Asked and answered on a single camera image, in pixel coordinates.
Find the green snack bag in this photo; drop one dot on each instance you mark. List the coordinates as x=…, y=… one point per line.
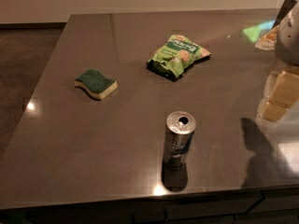
x=175, y=56

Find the green yellow sponge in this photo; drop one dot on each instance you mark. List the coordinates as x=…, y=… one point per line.
x=96, y=84

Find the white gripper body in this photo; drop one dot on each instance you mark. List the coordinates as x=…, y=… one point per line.
x=289, y=44

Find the silver redbull can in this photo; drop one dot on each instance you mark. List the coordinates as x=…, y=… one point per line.
x=179, y=131

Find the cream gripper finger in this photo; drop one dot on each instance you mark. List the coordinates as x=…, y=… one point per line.
x=268, y=41
x=280, y=93

